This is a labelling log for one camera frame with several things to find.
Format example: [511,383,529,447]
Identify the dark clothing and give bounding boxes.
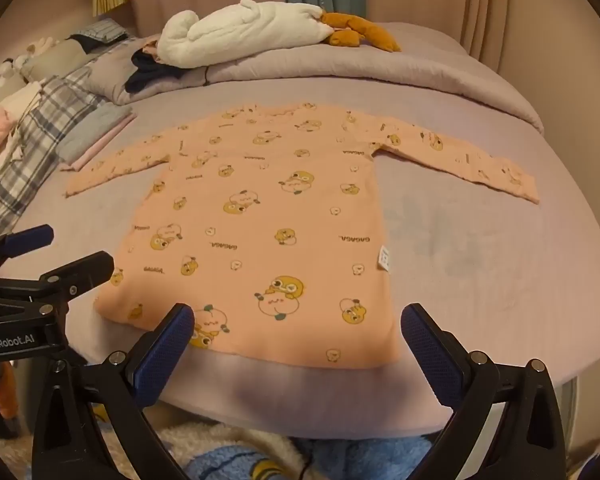
[125,49,187,95]

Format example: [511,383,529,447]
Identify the beige pillow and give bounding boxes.
[22,37,97,83]

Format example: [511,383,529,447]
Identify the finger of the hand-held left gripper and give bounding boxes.
[39,251,116,307]
[0,225,55,261]

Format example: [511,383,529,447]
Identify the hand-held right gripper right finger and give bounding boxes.
[400,302,568,480]

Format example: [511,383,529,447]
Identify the folded pink cloth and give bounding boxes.
[60,112,137,172]

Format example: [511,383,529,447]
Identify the beige curtain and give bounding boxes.
[460,0,600,128]

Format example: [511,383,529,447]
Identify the folded grey cloth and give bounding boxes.
[57,104,133,163]

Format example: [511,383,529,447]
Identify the white fluffy garment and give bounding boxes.
[156,0,402,69]

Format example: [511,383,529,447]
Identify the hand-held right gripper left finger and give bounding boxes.
[31,302,196,480]

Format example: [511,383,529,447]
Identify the grey duvet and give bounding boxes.
[87,21,546,136]

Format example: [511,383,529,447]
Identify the plaid pillow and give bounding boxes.
[70,17,131,53]

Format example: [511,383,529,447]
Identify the plaid blanket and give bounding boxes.
[0,67,108,236]

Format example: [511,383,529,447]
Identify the bed with lavender sheet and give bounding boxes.
[0,21,600,438]

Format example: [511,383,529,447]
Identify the orange cloth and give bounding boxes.
[0,360,22,420]

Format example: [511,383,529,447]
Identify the orange duck print shirt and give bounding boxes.
[64,101,540,370]

